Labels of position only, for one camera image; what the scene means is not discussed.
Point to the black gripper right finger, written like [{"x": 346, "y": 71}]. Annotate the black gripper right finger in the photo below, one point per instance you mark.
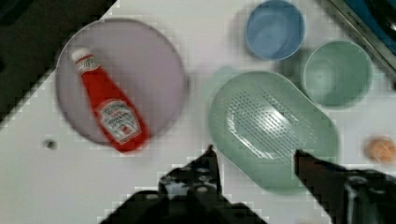
[{"x": 349, "y": 196}]

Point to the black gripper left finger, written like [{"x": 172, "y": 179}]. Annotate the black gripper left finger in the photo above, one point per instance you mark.
[{"x": 191, "y": 194}]

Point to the green oval plastic strainer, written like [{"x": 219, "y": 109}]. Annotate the green oval plastic strainer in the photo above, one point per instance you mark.
[{"x": 259, "y": 119}]

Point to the orange half slice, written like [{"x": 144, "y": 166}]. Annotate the orange half slice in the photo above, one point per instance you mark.
[{"x": 381, "y": 149}]

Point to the red ketchup bottle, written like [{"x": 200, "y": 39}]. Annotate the red ketchup bottle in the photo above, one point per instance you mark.
[{"x": 117, "y": 117}]

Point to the green bowl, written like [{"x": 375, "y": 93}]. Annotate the green bowl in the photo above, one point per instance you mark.
[{"x": 337, "y": 74}]

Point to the lilac round plate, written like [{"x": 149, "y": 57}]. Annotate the lilac round plate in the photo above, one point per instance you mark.
[{"x": 139, "y": 59}]

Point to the blue bowl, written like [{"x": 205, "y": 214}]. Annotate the blue bowl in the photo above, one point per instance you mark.
[{"x": 275, "y": 30}]

